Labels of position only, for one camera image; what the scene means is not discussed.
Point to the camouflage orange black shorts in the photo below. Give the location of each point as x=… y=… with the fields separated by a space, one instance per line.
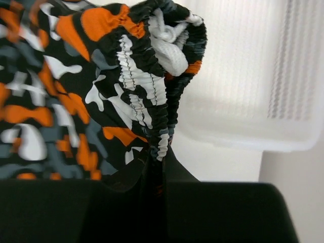
x=86 y=89

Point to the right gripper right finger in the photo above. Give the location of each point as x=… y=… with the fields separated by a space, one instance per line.
x=221 y=211

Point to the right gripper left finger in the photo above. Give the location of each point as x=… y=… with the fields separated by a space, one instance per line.
x=76 y=210

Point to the white plastic basket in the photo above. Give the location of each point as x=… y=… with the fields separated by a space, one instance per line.
x=260 y=85

